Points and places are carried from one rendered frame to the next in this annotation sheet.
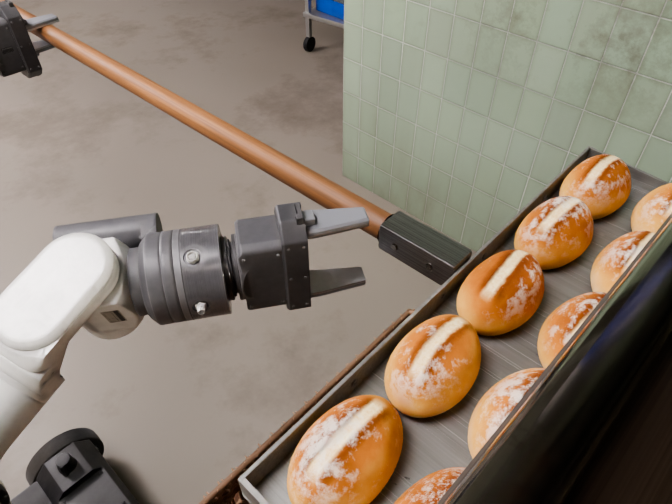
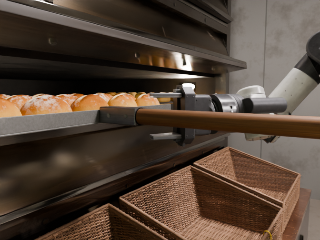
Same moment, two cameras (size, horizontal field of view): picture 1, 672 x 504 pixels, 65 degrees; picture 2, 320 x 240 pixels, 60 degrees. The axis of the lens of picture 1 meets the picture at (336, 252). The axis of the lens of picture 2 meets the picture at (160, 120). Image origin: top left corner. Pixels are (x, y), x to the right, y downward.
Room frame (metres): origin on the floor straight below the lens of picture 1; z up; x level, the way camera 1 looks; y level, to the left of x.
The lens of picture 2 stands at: (0.93, -0.12, 1.24)
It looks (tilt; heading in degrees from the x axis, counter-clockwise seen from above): 6 degrees down; 169
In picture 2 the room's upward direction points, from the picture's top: straight up
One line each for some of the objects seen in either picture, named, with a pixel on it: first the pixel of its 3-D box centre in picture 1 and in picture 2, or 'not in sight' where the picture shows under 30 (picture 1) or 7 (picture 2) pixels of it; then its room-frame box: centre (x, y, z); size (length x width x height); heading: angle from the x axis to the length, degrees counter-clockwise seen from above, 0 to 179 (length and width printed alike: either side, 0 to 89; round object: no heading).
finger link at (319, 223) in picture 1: (334, 217); (165, 93); (0.38, 0.00, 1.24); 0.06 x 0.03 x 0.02; 102
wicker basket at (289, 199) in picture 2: not in sight; (249, 181); (-0.53, 0.70, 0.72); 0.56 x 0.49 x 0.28; 135
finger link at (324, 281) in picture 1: (335, 283); (165, 138); (0.38, 0.00, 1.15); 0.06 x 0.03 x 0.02; 102
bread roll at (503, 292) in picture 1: (504, 285); (89, 107); (0.32, -0.15, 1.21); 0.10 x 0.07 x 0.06; 137
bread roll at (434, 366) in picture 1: (436, 357); (121, 105); (0.24, -0.08, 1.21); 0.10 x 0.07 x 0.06; 139
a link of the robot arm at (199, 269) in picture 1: (244, 267); (203, 114); (0.36, 0.09, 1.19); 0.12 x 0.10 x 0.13; 102
